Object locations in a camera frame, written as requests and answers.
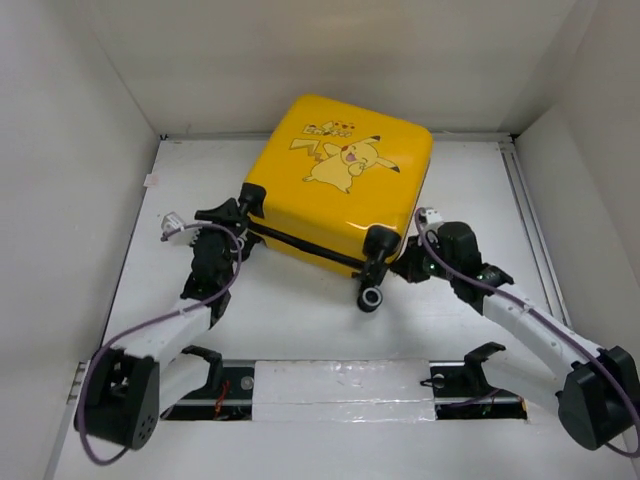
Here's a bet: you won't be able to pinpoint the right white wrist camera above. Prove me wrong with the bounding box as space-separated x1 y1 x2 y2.
421 208 444 230

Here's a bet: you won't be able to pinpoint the aluminium side rail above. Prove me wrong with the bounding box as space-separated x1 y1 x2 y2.
498 135 568 323

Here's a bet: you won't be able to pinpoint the yellow hard-shell suitcase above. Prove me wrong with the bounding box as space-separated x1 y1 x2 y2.
238 94 435 314

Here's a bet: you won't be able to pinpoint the small pink paper scrap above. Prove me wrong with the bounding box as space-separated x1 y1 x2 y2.
143 174 158 188

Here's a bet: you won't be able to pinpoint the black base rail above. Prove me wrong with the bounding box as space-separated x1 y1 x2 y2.
163 359 528 423

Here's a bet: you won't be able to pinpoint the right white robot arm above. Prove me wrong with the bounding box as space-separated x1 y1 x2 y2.
392 208 639 450

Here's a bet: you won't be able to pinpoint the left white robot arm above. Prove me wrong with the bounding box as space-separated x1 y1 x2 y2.
74 199 249 466

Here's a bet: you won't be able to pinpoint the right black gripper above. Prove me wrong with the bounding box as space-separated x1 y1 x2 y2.
386 233 457 283

